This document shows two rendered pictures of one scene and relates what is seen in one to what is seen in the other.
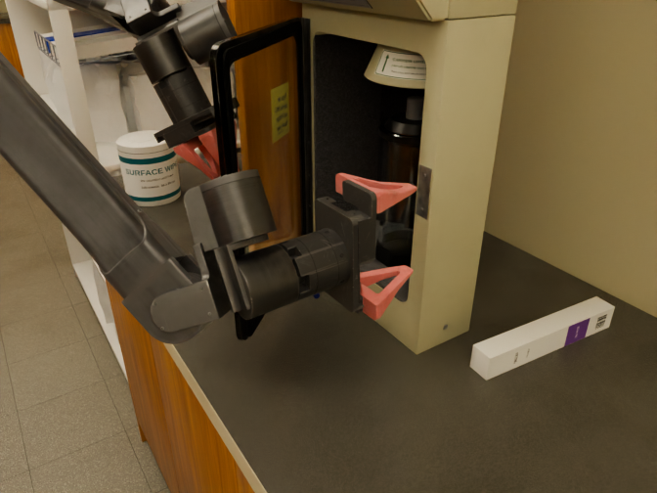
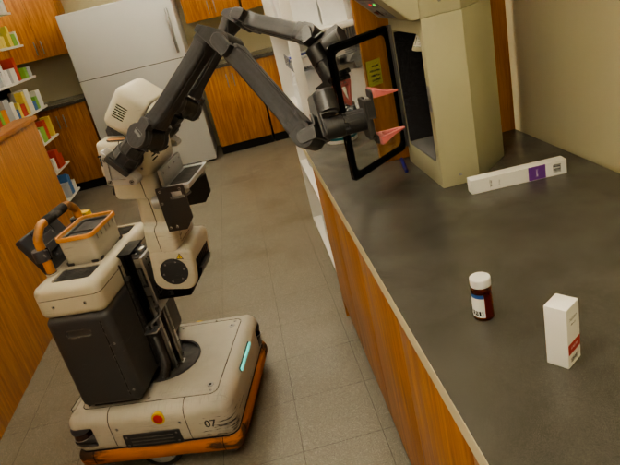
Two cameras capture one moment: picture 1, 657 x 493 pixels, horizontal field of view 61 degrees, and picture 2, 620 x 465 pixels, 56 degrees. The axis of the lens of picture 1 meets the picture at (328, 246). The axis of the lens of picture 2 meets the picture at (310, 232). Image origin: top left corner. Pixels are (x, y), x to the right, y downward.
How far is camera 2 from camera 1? 1.05 m
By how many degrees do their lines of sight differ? 28
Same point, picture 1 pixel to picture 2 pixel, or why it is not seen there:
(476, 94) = (447, 48)
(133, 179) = not seen: hidden behind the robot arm
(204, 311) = (312, 135)
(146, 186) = not seen: hidden behind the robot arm
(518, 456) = (465, 215)
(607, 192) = (580, 95)
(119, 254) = (288, 120)
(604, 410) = (525, 200)
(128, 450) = (338, 319)
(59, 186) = (270, 100)
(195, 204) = (311, 101)
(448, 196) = (442, 99)
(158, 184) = not seen: hidden behind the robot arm
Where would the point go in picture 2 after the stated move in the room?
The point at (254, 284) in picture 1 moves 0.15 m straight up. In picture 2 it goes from (327, 125) to (315, 64)
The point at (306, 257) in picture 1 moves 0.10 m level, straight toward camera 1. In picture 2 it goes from (348, 116) to (334, 128)
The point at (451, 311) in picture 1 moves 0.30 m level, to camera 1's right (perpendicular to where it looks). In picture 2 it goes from (462, 164) to (578, 157)
